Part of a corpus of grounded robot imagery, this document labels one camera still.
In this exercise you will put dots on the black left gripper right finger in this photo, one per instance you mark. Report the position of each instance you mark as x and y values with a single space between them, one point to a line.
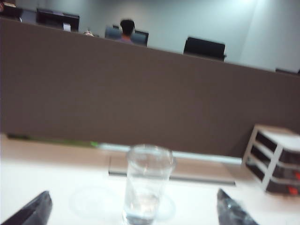
230 211

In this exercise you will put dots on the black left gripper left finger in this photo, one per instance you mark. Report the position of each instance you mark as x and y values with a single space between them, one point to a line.
35 211

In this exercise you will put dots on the clear plastic Starbucks cup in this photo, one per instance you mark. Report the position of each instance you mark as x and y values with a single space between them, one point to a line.
145 182

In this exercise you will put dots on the dark translucent organizer drawer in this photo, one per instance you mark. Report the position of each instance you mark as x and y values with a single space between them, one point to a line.
287 173
284 188
289 155

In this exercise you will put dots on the small three-drawer organizer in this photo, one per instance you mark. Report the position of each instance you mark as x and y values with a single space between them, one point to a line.
273 164

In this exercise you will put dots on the green flat item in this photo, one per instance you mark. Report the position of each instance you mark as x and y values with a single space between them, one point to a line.
58 140

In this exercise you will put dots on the brown desk partition panel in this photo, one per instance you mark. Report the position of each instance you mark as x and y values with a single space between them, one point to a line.
140 93

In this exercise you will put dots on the small white box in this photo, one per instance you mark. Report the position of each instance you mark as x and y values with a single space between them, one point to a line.
66 27

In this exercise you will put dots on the large black background monitor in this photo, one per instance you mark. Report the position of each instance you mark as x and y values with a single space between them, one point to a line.
57 18

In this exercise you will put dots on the black monitor with blue screen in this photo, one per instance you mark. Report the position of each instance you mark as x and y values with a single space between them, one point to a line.
140 37

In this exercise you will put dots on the black-haired person in purple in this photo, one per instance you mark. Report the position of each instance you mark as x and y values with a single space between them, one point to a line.
126 31

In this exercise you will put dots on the silver rail under partition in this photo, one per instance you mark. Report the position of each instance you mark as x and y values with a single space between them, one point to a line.
199 157

